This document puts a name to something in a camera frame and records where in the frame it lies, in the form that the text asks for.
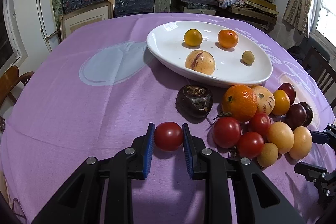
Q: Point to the eyeglasses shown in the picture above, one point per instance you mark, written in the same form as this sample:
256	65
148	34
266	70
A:
17	210

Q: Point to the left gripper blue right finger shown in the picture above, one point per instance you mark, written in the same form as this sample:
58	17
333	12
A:
189	150

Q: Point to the dark wooden chair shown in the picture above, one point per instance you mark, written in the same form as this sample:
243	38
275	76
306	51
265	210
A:
319	69

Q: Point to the red cherry tomato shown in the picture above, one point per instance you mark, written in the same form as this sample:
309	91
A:
226	132
260	124
250	145
168	136

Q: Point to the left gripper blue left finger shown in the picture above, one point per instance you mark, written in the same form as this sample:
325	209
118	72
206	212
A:
147	149

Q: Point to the white oval plate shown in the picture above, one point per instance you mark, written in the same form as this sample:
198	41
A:
192	49

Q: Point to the small mandarin orange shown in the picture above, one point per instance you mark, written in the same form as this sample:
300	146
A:
228	38

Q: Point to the striped pepino melon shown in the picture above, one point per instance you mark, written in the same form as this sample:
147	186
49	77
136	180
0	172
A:
266	100
200	61

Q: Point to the large mandarin orange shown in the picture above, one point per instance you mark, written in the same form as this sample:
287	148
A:
240	102

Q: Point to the small tan longan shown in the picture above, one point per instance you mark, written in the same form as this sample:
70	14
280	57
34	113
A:
248	57

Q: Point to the red plum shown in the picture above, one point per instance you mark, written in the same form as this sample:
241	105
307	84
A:
290	91

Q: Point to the dark wrinkled purple fruit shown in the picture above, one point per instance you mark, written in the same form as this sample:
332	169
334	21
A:
195	101

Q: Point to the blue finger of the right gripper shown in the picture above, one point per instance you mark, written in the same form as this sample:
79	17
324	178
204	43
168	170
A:
319	137
309	171

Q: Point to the dark purple plum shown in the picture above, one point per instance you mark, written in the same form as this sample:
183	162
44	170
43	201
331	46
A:
296	116

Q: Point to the framed picture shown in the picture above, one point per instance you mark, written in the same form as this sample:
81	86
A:
93	13

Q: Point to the large yellow passion fruit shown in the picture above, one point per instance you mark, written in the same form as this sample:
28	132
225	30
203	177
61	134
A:
302	143

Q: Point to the dark passion fruit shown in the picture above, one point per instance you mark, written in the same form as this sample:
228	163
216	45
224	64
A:
309	113

